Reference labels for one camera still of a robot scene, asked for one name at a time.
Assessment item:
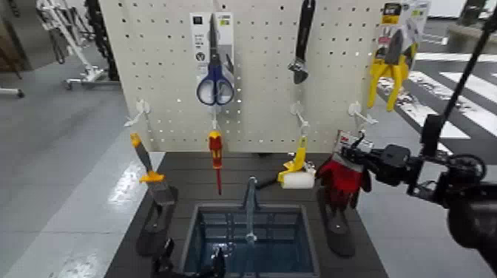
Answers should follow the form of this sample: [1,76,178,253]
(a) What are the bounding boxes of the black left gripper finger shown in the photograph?
[152,237,175,278]
[211,246,227,278]

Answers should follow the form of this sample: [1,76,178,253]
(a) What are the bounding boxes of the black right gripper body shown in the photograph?
[372,144,424,187]

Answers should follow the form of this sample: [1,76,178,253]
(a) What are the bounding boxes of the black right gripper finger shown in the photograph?
[342,144,376,161]
[355,157,381,174]

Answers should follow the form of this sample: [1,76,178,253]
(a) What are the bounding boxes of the red gloves with card header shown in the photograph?
[316,129,376,211]

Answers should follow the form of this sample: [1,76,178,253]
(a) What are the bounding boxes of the black pegboard stand foot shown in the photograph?
[316,186,356,258]
[135,186,180,257]

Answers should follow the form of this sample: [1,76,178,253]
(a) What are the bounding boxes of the white pegboard hook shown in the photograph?
[209,105,221,131]
[290,101,311,137]
[124,99,152,128]
[348,101,379,131]

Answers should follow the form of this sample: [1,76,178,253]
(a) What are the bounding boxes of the yellow snips in card package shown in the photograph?
[366,0,431,112]

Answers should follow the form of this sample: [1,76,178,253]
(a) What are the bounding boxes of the red yellow screwdriver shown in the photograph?
[208,130,225,196]

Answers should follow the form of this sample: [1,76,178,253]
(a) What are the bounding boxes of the black tripod pole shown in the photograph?
[436,7,497,129]

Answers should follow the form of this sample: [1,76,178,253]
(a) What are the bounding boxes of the white pegboard panel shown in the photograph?
[98,0,393,155]

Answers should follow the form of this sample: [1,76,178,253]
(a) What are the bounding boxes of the black adjustable wrench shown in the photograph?
[287,0,317,85]

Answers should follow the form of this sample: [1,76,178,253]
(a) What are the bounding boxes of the grey concrete block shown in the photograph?
[444,24,497,55]

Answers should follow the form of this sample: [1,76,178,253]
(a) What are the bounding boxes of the blue scissors in card package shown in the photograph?
[190,11,237,106]

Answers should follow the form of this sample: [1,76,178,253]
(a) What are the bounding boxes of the white wheeled metal rack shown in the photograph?
[35,0,118,91]

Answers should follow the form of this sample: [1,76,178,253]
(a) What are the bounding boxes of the white floor base bar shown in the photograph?
[0,87,25,99]

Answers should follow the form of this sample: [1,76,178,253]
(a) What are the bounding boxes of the black upright stand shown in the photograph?
[84,0,121,82]

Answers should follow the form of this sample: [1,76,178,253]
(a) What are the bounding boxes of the brown wooden furniture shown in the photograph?
[0,0,32,75]

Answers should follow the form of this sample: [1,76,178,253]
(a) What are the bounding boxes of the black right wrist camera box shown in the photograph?
[420,113,444,158]

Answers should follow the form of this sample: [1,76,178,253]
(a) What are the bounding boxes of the grey crate with handle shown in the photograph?
[177,176,321,278]

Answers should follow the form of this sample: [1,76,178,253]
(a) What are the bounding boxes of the white paint roller yellow handle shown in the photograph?
[256,135,322,190]

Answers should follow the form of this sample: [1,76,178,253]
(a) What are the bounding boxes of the scraper with grey orange handle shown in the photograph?
[129,132,177,206]

